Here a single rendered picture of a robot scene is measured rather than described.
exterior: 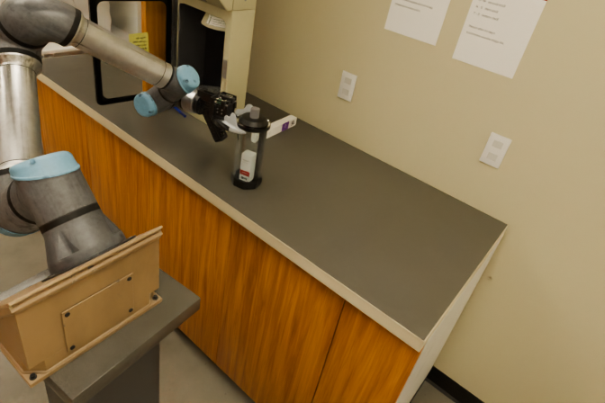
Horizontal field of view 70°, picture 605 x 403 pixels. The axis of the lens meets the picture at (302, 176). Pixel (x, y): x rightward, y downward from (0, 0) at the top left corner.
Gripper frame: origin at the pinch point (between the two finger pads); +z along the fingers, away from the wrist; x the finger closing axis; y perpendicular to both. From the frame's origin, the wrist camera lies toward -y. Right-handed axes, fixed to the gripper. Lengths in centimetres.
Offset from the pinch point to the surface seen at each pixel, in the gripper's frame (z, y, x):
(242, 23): -23.5, 22.5, 28.8
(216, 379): 4, -114, -11
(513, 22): 62, 42, 45
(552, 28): 72, 44, 42
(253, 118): 0.6, 4.3, -1.4
